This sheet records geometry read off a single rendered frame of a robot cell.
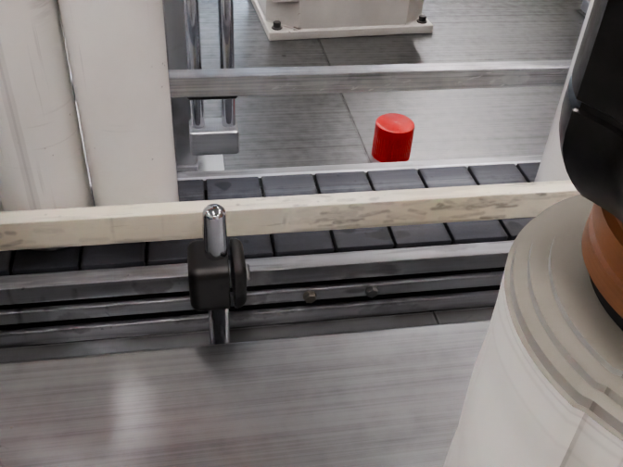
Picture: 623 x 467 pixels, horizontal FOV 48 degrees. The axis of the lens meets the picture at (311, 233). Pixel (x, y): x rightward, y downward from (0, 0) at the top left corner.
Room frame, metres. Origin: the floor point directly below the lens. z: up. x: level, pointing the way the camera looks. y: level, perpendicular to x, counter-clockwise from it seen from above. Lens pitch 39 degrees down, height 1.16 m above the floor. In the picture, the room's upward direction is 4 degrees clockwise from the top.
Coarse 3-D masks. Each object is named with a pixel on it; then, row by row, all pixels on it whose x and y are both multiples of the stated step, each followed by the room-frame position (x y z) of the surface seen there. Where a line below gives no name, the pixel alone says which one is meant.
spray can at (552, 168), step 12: (588, 12) 0.41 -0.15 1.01; (576, 48) 0.41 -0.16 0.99; (564, 96) 0.41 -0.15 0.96; (552, 132) 0.41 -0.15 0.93; (552, 144) 0.40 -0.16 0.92; (552, 156) 0.40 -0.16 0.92; (540, 168) 0.41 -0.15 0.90; (552, 168) 0.39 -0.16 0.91; (564, 168) 0.39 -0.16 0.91; (540, 180) 0.40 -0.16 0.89; (552, 180) 0.39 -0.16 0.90; (564, 180) 0.39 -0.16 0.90
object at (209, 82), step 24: (192, 72) 0.39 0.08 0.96; (216, 72) 0.39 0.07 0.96; (240, 72) 0.39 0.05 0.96; (264, 72) 0.40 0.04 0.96; (288, 72) 0.40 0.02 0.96; (312, 72) 0.40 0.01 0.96; (336, 72) 0.40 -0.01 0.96; (360, 72) 0.41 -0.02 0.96; (384, 72) 0.41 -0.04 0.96; (408, 72) 0.41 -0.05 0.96; (432, 72) 0.42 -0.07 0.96; (456, 72) 0.42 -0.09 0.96; (480, 72) 0.42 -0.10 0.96; (504, 72) 0.43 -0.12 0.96; (528, 72) 0.43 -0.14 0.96; (552, 72) 0.43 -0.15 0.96; (192, 96) 0.38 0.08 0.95
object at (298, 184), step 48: (192, 192) 0.38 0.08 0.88; (240, 192) 0.38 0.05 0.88; (288, 192) 0.39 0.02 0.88; (336, 192) 0.39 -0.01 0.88; (192, 240) 0.33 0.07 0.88; (240, 240) 0.33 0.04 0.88; (288, 240) 0.33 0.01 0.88; (336, 240) 0.34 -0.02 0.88; (384, 240) 0.34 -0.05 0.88; (432, 240) 0.34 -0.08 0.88; (480, 240) 0.35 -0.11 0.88
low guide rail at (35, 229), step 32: (384, 192) 0.34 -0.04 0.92; (416, 192) 0.35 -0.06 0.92; (448, 192) 0.35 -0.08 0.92; (480, 192) 0.35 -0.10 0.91; (512, 192) 0.35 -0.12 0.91; (544, 192) 0.36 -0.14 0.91; (576, 192) 0.36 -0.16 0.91; (0, 224) 0.29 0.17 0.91; (32, 224) 0.29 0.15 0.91; (64, 224) 0.30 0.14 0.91; (96, 224) 0.30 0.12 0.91; (128, 224) 0.30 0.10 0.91; (160, 224) 0.31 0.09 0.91; (192, 224) 0.31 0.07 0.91; (256, 224) 0.32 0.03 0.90; (288, 224) 0.32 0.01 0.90; (320, 224) 0.33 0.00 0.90; (352, 224) 0.33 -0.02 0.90; (384, 224) 0.33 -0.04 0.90
